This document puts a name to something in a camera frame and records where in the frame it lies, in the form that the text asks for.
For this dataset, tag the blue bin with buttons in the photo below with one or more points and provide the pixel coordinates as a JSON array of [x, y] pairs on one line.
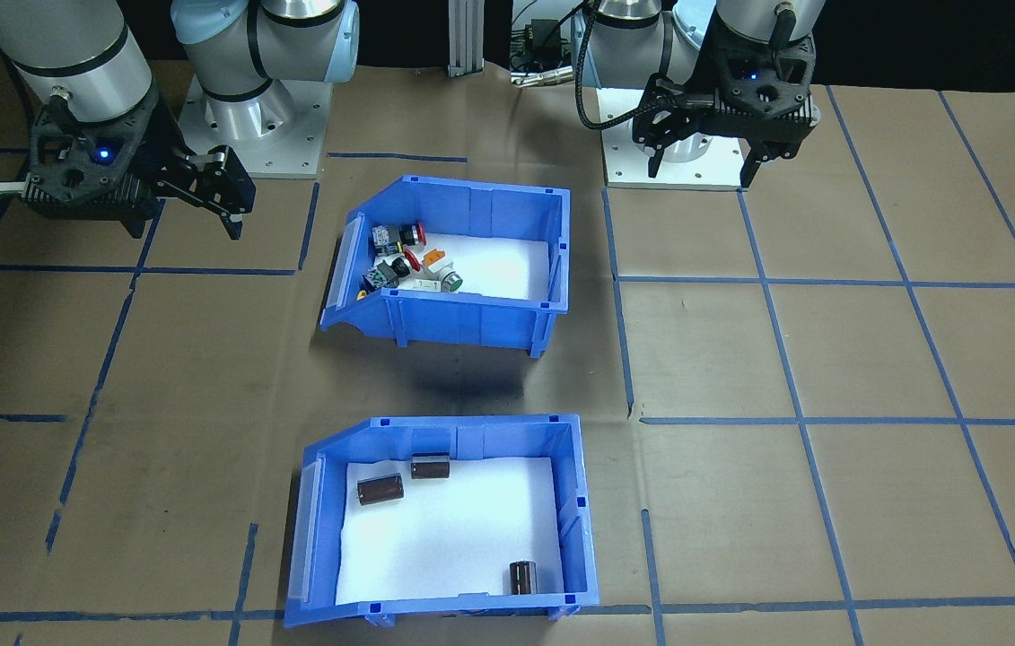
[[471, 323]]

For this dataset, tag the blue bin with capacitors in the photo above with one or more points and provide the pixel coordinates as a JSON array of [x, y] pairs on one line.
[[471, 608]]

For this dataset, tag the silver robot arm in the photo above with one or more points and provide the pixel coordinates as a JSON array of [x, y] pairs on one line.
[[633, 54], [67, 54]]

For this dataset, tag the blue printed button block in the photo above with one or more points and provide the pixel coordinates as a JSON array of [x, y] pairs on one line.
[[384, 240]]

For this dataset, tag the black electronics box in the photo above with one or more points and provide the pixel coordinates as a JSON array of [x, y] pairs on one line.
[[547, 40]]

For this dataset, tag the black red-capped button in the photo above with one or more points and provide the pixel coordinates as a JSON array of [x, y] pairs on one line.
[[413, 234]]

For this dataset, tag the red mushroom push button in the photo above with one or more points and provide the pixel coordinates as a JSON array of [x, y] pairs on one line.
[[412, 260]]

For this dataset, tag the assorted small items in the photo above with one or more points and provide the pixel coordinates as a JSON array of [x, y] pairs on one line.
[[507, 265]]

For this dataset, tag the orange white contact block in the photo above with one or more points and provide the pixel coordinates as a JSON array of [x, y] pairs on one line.
[[440, 258]]

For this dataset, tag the dark cylindrical capacitor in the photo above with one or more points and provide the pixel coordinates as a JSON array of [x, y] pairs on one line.
[[431, 467], [380, 490], [522, 577]]

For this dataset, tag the white foam bin liner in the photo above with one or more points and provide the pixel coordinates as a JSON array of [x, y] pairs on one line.
[[453, 538]]

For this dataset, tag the white square base plate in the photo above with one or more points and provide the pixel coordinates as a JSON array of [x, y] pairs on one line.
[[292, 135], [695, 170]]

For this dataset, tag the black green switch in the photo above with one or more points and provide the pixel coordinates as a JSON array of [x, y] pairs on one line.
[[389, 274]]

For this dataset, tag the white switch contact block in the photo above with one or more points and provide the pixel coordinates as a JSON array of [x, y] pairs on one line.
[[431, 284]]

